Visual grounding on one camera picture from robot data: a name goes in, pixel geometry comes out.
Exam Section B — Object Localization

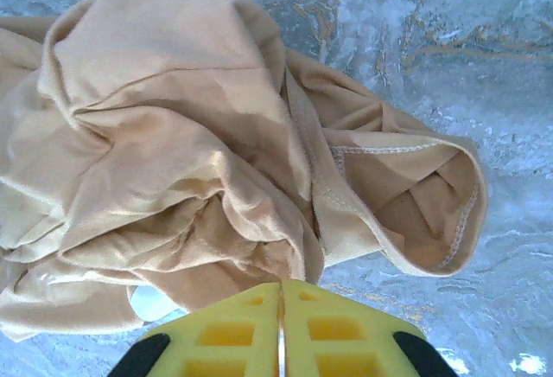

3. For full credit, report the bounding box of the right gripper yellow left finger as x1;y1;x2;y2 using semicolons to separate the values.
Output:
106;281;284;377

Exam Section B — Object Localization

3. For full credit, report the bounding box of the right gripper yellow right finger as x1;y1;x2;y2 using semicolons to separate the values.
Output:
283;279;460;377

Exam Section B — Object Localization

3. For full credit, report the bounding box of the tan inside-out t-shirt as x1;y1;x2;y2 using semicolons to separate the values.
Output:
0;0;489;346

